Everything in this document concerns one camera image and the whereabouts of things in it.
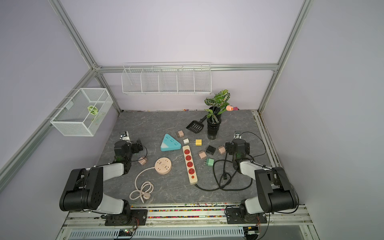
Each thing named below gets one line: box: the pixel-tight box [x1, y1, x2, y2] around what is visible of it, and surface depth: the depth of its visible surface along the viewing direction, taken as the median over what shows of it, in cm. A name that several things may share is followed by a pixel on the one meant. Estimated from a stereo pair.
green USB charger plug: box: [206, 158, 215, 167], surface depth 93 cm
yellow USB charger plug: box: [195, 139, 203, 146], surface depth 101 cm
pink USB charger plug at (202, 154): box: [198, 150, 207, 159], surface depth 96 cm
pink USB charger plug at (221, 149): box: [218, 145, 226, 155], surface depth 98 cm
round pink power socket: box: [154, 157, 172, 175], surface depth 91 cm
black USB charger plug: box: [206, 145, 216, 156], surface depth 98 cm
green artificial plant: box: [204, 89, 231, 124], surface depth 91 cm
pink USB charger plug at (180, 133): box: [177, 130, 184, 138], surface depth 107 cm
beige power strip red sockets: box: [182, 145, 198, 185], surface depth 91 cm
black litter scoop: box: [186, 115, 208, 134], surface depth 114 cm
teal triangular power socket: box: [160, 133, 182, 152], surface depth 100 cm
